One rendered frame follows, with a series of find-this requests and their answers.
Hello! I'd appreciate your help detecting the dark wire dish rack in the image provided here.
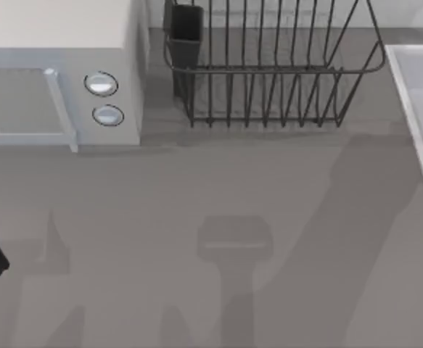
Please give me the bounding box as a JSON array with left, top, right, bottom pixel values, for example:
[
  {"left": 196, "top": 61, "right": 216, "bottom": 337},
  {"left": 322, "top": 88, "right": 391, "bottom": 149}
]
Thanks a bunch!
[{"left": 163, "top": 0, "right": 386, "bottom": 129}]

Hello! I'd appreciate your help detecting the pale microwave oven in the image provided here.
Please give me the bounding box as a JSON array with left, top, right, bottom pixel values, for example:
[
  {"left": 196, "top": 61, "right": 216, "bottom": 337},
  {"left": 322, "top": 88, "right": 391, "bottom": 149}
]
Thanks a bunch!
[{"left": 0, "top": 0, "right": 150, "bottom": 153}]

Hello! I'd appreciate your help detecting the microwave door with window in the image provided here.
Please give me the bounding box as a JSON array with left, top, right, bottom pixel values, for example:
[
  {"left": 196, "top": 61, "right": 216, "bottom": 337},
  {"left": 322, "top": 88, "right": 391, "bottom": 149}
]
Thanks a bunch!
[{"left": 0, "top": 67, "right": 78, "bottom": 153}]

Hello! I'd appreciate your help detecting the dark grey cutlery holder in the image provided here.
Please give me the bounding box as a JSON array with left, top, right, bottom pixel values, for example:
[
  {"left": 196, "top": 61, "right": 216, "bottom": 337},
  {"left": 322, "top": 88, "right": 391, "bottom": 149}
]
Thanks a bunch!
[{"left": 163, "top": 0, "right": 205, "bottom": 98}]

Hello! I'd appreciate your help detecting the round silver microwave knob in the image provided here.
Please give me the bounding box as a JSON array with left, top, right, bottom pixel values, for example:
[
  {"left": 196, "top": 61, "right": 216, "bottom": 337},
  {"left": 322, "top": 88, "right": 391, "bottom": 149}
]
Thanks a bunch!
[
  {"left": 91, "top": 104, "right": 126, "bottom": 128},
  {"left": 83, "top": 70, "right": 119, "bottom": 98}
]

